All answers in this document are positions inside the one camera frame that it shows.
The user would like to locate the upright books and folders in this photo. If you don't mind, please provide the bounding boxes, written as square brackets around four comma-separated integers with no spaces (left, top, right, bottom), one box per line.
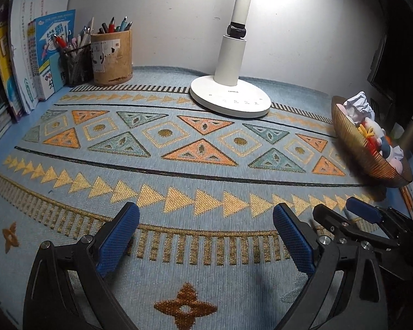
[10,0,71,114]

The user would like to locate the bunch of pens in mesh holder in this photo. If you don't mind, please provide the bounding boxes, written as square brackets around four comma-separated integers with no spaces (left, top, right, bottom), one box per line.
[53,17,95,52]

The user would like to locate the yellow and purple book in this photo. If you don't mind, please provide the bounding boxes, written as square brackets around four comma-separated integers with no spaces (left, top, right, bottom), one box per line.
[0,3,25,122]

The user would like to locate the blue cover book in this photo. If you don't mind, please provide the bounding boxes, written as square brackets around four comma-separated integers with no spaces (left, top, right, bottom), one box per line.
[34,10,76,101]

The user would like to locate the cardboard pen holder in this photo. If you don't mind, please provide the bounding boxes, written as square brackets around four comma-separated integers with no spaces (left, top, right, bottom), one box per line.
[90,29,133,86]

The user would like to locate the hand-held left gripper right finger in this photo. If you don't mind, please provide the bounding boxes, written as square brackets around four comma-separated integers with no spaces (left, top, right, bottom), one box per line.
[272,202,388,330]

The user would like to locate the bunch of pens in wooden holder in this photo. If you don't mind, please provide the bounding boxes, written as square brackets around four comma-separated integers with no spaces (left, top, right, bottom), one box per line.
[96,15,133,35]

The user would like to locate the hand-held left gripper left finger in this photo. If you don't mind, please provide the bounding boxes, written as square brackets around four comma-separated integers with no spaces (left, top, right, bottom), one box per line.
[22,202,140,330]

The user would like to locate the woven wicker basket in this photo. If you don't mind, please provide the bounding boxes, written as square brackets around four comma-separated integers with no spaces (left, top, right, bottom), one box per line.
[331,95,413,188]

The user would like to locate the white desk lamp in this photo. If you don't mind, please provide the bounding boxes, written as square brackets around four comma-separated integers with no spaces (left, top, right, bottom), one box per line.
[189,0,272,118]

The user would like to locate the blue patterned table mat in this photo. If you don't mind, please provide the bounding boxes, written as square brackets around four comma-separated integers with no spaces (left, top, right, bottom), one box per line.
[0,65,413,330]

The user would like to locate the blue and white plush toy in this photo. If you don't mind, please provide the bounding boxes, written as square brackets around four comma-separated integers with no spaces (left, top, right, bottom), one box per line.
[358,117,395,159]

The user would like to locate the dark monitor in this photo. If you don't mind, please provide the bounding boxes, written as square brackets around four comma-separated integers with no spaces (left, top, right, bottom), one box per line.
[366,0,413,93]

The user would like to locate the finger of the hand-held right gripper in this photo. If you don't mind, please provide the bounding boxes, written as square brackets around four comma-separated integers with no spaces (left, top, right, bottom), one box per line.
[346,197,410,226]
[313,204,369,245]

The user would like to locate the black mesh pen holder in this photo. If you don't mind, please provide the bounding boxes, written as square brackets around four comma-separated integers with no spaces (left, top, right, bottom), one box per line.
[60,43,94,88]

